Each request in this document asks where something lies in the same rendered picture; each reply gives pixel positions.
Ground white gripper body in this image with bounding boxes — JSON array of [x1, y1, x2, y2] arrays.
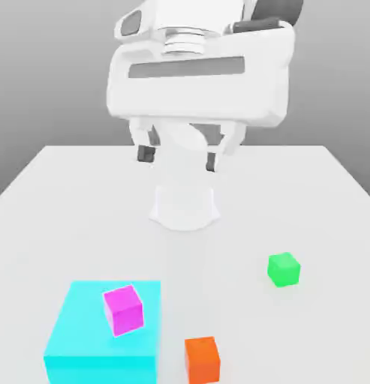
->
[[105, 21, 296, 129]]

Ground small green cube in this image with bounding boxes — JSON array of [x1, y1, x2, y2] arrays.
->
[[266, 251, 302, 289]]

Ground small magenta cube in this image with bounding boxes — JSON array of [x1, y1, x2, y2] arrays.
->
[[102, 283, 145, 339]]

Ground small orange cube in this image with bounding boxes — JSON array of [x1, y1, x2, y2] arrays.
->
[[184, 335, 221, 384]]

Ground large cyan box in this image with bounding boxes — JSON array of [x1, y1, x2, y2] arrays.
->
[[43, 280, 162, 384]]

